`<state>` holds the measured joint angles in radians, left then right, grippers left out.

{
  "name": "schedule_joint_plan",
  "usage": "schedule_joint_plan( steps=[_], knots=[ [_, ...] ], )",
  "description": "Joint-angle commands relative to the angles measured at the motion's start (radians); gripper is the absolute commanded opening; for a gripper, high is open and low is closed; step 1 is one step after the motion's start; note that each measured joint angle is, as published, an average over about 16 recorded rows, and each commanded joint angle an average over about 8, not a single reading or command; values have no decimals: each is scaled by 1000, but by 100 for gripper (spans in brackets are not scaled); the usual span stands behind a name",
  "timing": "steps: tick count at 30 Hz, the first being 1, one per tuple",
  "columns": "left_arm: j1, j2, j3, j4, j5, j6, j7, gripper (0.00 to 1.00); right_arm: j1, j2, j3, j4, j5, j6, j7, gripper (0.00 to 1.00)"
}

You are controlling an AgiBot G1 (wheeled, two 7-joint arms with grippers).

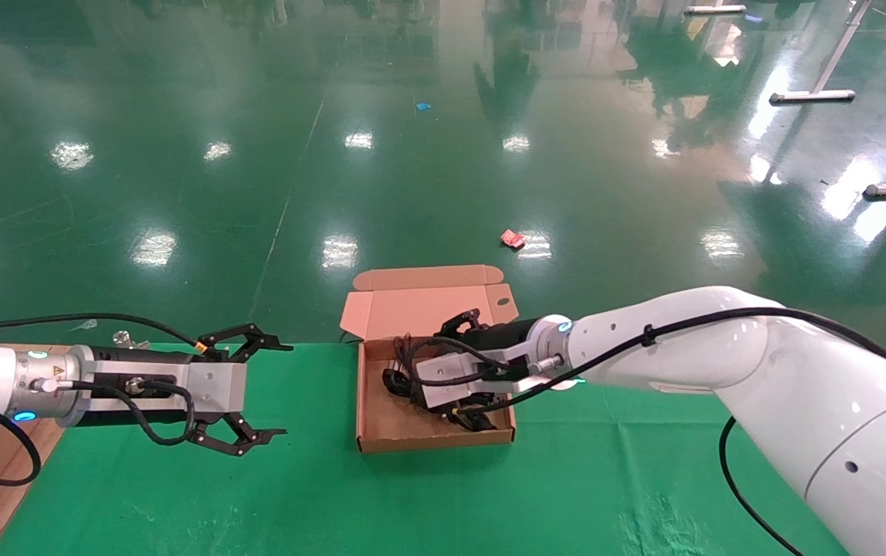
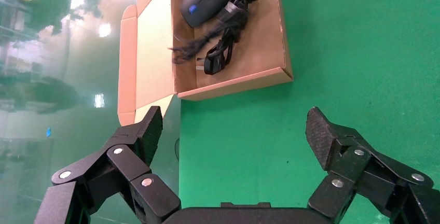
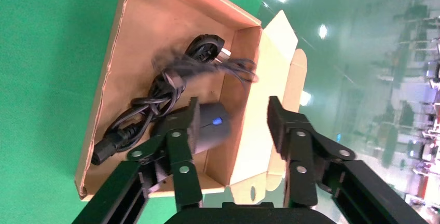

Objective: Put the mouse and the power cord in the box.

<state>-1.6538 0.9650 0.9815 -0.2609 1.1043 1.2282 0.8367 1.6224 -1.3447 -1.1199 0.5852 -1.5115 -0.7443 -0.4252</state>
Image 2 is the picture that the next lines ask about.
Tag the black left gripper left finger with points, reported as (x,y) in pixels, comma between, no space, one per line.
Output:
(127,162)

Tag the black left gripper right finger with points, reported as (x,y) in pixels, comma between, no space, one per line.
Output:
(357,167)

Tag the open brown cardboard box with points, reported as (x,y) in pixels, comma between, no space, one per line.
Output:
(154,43)

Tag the blue litter scrap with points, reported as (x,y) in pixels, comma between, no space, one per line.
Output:
(48,132)

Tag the green table cloth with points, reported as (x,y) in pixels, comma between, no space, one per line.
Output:
(343,43)

